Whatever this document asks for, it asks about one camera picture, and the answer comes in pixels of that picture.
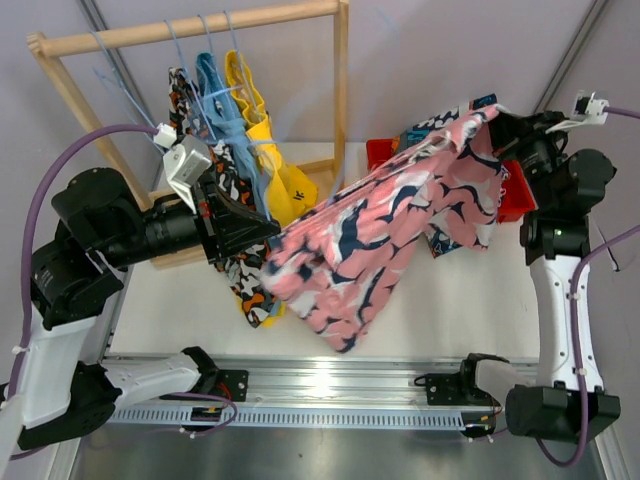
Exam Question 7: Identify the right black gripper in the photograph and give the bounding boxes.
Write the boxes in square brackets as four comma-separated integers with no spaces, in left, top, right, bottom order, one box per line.
[489,109,575,210]

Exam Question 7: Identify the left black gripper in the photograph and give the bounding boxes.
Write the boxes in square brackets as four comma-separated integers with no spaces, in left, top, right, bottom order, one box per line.
[97,173,280,271]

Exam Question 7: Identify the camouflage orange black shorts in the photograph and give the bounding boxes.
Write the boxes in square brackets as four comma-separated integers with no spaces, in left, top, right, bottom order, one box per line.
[167,67,284,329]

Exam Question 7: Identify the yellow shorts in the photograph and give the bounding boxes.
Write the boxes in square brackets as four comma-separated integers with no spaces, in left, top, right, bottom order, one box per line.
[220,61,317,325]

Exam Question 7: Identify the blue hanger of yellow shorts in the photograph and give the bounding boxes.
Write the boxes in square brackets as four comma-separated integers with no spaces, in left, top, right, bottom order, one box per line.
[224,11,282,174]

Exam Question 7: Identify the pink patterned shorts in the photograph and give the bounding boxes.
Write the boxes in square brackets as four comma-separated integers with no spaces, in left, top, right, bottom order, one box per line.
[261,104,506,354]

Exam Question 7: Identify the blue hanger of pink shorts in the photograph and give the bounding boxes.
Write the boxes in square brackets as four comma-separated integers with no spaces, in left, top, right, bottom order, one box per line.
[269,129,351,226]

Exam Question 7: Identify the blue orange graphic shorts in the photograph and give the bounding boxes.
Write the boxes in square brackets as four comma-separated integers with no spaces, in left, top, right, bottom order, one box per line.
[391,93,498,258]

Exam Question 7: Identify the light blue wire hanger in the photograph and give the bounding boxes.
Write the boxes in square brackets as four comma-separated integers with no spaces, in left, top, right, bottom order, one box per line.
[91,30,153,127]

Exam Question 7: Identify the blue hanger of camouflage shorts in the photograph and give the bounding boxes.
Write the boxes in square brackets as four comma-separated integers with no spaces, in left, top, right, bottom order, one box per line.
[164,20,218,147]

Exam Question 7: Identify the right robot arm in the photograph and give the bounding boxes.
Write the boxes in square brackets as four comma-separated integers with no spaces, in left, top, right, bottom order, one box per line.
[456,112,621,444]

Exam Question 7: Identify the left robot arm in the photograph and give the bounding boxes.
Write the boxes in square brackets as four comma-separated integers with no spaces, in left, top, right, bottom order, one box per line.
[1,168,280,458]

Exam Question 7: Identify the light blue shorts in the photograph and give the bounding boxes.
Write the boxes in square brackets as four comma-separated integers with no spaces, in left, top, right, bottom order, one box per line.
[195,52,270,217]

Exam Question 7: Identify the red plastic tray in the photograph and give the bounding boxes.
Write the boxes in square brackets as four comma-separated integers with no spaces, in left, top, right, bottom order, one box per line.
[366,138,535,223]

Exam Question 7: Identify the wooden clothes rack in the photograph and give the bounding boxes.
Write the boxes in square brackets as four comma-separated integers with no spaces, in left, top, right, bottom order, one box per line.
[25,0,360,271]

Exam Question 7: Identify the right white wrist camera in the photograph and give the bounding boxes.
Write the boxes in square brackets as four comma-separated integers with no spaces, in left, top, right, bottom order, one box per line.
[545,90,610,134]

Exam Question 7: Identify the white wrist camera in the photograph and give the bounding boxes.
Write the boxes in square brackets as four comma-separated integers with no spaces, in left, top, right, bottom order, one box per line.
[153,123,212,213]
[545,90,610,134]

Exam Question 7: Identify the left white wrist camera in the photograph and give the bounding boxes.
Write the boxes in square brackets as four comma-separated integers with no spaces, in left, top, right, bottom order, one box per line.
[153,123,212,213]

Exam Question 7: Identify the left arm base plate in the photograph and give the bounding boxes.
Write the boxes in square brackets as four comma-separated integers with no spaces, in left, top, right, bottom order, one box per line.
[198,369,249,402]

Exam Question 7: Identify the aluminium mounting rail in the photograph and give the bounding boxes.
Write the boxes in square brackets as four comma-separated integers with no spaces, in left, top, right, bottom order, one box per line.
[67,355,609,431]

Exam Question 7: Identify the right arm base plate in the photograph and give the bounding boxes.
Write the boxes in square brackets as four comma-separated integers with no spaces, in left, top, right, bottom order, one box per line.
[413,373,499,407]

